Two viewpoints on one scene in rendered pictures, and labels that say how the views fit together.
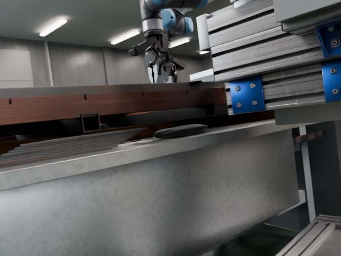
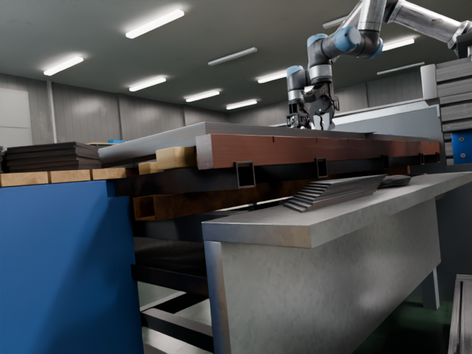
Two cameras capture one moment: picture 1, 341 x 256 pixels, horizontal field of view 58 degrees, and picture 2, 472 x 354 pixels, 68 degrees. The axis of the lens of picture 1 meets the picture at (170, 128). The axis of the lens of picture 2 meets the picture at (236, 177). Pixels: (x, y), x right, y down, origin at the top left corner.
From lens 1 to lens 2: 57 cm
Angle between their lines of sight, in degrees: 10
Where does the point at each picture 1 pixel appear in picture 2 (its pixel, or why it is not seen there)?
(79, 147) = (357, 189)
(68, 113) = (307, 156)
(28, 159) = (335, 199)
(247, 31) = not seen: outside the picture
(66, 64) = (73, 111)
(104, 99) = (326, 144)
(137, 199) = (359, 251)
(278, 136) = not seen: hidden behind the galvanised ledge
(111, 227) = (346, 280)
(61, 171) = (383, 211)
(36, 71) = (35, 116)
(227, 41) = (461, 93)
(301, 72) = not seen: outside the picture
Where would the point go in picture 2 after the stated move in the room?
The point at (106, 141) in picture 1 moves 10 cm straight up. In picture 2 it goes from (369, 186) to (364, 140)
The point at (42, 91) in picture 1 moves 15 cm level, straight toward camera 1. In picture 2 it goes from (279, 131) to (326, 119)
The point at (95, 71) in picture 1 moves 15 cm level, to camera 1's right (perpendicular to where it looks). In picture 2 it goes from (107, 121) to (113, 121)
